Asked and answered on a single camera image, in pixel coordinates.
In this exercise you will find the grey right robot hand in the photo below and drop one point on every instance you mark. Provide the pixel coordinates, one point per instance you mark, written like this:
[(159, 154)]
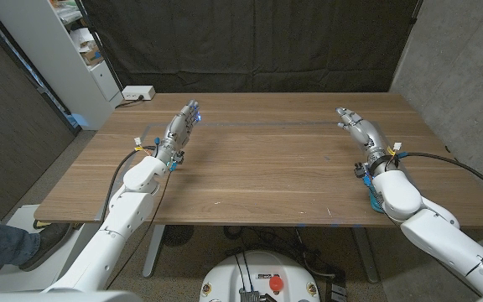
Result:
[(367, 136)]

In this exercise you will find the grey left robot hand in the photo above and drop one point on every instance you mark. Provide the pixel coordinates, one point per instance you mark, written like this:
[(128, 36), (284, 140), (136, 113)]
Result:
[(178, 128)]

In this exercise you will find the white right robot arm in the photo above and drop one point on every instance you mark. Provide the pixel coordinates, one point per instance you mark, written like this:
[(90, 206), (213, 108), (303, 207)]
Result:
[(396, 193)]

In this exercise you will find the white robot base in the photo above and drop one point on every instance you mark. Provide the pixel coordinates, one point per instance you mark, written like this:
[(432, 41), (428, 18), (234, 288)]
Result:
[(224, 277)]

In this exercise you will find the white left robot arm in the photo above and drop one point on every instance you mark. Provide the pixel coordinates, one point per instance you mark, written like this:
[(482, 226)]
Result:
[(128, 209)]

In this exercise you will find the white power strip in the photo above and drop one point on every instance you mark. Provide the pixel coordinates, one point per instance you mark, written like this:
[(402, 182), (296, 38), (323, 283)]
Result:
[(136, 92)]

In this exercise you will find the grey tape rectangle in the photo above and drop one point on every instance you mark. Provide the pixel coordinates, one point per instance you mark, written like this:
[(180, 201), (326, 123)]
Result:
[(266, 124)]

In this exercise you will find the round black floor device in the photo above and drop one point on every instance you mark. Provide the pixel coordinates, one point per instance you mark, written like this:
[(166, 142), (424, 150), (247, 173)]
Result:
[(178, 235)]

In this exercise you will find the black backdrop curtain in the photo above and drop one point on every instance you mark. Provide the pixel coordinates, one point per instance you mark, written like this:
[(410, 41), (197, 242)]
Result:
[(245, 42)]

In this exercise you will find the cardboard box with blue tape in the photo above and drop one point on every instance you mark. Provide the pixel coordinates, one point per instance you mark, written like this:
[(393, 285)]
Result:
[(92, 56)]

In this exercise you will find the black backdrop stand pole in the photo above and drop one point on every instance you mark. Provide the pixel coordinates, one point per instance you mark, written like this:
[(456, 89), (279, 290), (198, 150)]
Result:
[(99, 46)]

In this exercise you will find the grey table leg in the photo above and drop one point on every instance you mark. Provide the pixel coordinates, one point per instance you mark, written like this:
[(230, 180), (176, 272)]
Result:
[(153, 251), (365, 256)]

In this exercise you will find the white paper stack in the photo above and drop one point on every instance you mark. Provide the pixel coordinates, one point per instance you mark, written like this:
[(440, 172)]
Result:
[(80, 38)]

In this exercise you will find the white shelf cabinet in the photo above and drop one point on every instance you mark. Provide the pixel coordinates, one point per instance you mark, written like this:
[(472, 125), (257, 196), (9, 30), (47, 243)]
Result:
[(48, 54)]

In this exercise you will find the red emergency stop button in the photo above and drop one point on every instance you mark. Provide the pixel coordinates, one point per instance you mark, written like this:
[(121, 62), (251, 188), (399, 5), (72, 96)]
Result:
[(276, 283)]

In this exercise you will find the person's dark shoe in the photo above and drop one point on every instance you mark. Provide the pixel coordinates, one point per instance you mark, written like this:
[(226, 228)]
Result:
[(48, 243)]

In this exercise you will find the white floor platform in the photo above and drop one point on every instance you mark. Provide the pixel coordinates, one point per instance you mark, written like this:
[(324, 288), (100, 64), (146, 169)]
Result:
[(23, 218)]

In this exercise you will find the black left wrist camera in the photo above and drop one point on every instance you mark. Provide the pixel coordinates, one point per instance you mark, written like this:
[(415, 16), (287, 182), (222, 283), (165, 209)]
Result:
[(178, 157)]

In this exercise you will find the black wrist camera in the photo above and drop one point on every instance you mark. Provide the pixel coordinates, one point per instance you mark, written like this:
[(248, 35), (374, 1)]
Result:
[(178, 157), (359, 170)]

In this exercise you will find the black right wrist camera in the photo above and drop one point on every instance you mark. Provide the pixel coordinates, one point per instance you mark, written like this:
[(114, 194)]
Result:
[(359, 170)]

